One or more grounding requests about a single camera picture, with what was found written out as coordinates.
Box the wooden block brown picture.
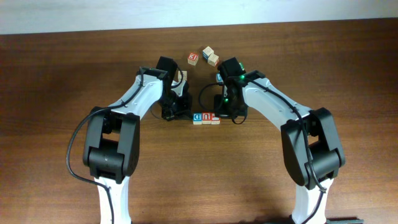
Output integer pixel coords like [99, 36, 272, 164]
[178, 70, 187, 82]

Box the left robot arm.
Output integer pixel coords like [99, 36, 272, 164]
[83, 57, 192, 223]

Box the red letter U block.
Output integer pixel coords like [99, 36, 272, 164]
[201, 112, 211, 124]

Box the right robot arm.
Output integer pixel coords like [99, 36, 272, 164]
[214, 58, 346, 223]

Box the white wooden block red side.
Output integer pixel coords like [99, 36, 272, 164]
[211, 113, 221, 124]

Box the red number three block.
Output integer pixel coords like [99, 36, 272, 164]
[187, 52, 199, 66]

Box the blue number five block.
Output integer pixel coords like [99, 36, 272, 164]
[216, 73, 223, 85]

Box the plain wooden block brown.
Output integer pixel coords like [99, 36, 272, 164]
[207, 54, 219, 67]

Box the blue letter D block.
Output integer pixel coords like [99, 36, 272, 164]
[193, 113, 203, 125]

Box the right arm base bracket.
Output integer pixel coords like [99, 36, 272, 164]
[326, 218, 365, 224]

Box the wooden block blue side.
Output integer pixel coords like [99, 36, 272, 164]
[202, 46, 214, 60]

